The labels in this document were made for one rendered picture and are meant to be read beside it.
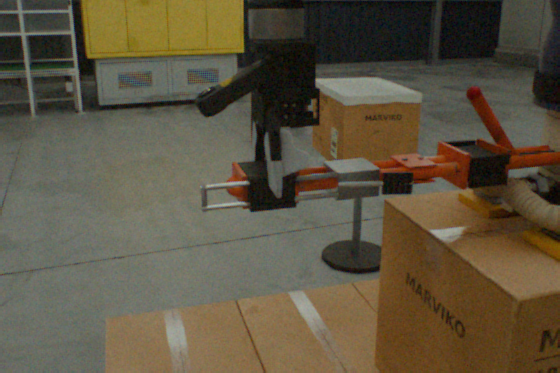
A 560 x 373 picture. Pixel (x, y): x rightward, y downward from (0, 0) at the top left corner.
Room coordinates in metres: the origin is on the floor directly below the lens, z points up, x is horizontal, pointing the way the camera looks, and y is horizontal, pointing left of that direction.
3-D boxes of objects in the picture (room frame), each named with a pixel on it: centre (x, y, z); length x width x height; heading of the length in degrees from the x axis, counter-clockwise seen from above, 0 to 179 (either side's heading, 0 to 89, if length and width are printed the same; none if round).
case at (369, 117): (2.94, -0.45, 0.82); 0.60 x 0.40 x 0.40; 11
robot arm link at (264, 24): (0.77, 0.01, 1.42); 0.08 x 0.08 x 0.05
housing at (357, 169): (0.80, -0.11, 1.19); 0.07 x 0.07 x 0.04; 16
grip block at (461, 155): (0.86, -0.32, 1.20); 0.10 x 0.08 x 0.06; 16
